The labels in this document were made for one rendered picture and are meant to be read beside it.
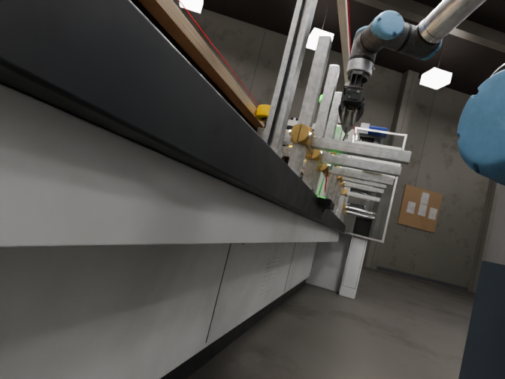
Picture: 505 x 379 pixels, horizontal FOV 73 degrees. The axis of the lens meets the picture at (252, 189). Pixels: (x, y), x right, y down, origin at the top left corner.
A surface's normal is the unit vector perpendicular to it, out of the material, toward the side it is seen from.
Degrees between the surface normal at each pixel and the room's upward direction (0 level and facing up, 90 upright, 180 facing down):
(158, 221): 90
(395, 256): 90
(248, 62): 90
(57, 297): 90
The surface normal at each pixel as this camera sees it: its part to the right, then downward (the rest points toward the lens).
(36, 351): 0.92, 0.21
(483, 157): -0.97, -0.17
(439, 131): 0.14, -0.04
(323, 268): -0.29, -0.15
